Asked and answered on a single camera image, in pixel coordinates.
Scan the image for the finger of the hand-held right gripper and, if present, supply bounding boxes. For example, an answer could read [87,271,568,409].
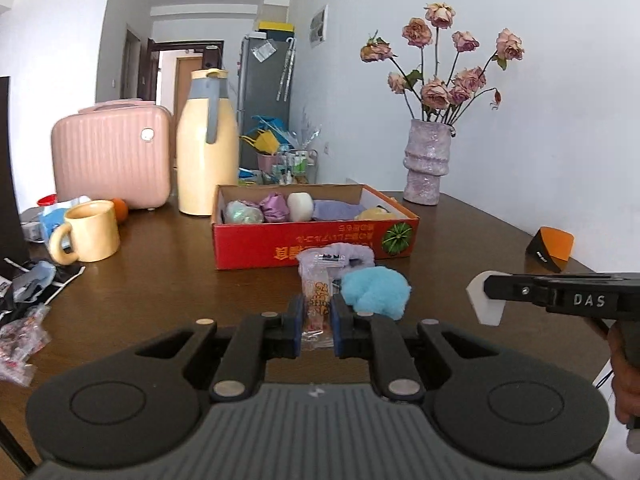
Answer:
[481,272,552,312]

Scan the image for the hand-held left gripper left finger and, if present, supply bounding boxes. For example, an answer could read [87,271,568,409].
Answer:
[134,294,306,402]

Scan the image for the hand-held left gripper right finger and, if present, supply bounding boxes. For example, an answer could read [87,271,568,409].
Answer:
[330,293,502,404]

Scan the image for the white foam piece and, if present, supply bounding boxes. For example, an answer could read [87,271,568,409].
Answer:
[465,269,507,327]

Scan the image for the clear snack packet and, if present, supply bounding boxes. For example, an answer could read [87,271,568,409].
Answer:
[301,251,337,352]

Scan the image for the red printed cardboard box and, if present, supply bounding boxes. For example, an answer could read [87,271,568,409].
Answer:
[211,183,421,272]

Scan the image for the yellow and white plush toy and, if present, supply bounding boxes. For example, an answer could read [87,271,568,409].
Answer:
[354,204,409,222]

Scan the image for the white soft roll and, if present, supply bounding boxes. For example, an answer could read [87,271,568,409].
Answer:
[286,191,316,222]

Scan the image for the green and white soft ball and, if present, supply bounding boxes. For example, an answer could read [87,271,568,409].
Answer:
[224,199,264,224]

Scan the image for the person's right hand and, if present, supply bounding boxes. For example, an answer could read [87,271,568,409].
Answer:
[606,320,640,430]

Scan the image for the blue fluffy plush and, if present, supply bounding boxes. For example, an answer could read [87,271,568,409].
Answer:
[340,265,413,322]

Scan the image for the orange and black wedge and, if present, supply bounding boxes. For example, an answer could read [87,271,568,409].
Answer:
[524,226,576,272]

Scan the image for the lavender fluffy scrunchie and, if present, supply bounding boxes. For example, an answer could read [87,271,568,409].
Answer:
[296,241,377,277]

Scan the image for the lavender cloth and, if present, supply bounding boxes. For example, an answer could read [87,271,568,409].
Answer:
[312,199,367,222]

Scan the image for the lilac ribbed vase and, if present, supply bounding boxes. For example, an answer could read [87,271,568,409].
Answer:
[402,118,453,207]

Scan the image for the yellow bag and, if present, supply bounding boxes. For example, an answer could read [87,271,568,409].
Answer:
[241,129,279,157]

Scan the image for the yellow thermos jug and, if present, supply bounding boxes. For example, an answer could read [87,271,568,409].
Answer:
[176,68,241,217]

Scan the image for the bunch of dried pink roses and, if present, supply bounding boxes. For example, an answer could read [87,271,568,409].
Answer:
[360,2,526,126]

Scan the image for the yellow mug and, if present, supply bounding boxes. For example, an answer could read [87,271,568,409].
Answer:
[48,199,122,266]

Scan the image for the grey fridge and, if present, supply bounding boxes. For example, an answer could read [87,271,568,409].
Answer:
[236,34,297,171]

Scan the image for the black cloth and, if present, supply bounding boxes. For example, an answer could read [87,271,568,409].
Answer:
[0,257,87,326]

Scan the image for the pink suitcase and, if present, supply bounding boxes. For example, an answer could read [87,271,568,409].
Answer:
[50,100,174,211]

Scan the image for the brown wooden door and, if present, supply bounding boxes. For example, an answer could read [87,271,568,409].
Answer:
[174,56,205,116]

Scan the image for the blue and white pack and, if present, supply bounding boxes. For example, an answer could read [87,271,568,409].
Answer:
[36,195,94,242]

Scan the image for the grey face mask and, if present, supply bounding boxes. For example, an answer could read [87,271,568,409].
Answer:
[9,259,57,307]

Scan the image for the clear plastic candy bag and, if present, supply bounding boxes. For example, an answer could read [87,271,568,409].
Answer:
[0,304,53,387]

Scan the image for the yellow box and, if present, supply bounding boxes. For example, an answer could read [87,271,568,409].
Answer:
[256,19,297,40]

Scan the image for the black panel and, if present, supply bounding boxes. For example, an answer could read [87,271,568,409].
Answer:
[0,76,31,262]

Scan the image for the cluttered wire rack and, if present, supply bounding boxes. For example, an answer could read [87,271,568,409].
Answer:
[239,114,322,187]

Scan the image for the wall picture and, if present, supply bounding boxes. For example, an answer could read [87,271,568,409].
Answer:
[308,4,330,49]

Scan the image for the black cable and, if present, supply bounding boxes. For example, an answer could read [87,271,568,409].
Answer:
[0,417,37,478]

